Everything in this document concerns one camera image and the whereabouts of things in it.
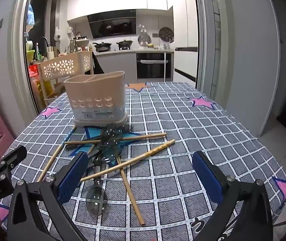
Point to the green plastic basket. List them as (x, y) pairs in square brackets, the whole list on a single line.
[(31, 56)]

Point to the black range hood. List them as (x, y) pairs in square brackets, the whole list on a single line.
[(112, 25)]

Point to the black kitchen faucet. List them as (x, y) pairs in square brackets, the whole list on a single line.
[(44, 42)]

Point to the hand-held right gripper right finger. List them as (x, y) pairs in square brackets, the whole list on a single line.
[(206, 178)]

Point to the glass jug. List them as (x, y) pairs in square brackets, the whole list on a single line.
[(73, 46)]

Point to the white knife block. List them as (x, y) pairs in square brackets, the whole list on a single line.
[(51, 52)]

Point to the white upper kitchen cabinets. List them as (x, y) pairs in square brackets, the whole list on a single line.
[(117, 2)]

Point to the beige plastic utensil holder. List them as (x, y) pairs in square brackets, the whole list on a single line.
[(95, 93)]

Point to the yellow oil bottle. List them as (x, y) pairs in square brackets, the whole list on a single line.
[(45, 87)]

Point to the speckled wooden chopstick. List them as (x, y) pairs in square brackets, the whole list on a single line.
[(158, 147)]

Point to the grey checked star tablecloth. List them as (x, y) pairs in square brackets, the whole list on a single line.
[(173, 120)]

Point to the black built-in oven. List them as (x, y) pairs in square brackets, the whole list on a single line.
[(153, 65)]

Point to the round metal steamer rack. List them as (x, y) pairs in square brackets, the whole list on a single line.
[(144, 40)]

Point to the beige flower-cutout trolley rack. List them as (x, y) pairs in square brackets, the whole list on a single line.
[(57, 65)]

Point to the white plastic bag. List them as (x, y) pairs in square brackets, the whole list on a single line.
[(57, 34)]

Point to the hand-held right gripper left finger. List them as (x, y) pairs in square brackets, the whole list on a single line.
[(74, 178)]

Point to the black wok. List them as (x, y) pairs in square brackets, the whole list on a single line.
[(124, 44), (102, 46)]

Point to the dark round tray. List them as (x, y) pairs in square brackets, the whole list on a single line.
[(166, 34)]

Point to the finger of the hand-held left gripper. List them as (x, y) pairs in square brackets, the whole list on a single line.
[(15, 155)]

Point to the white fridge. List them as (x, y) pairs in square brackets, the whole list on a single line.
[(185, 30)]

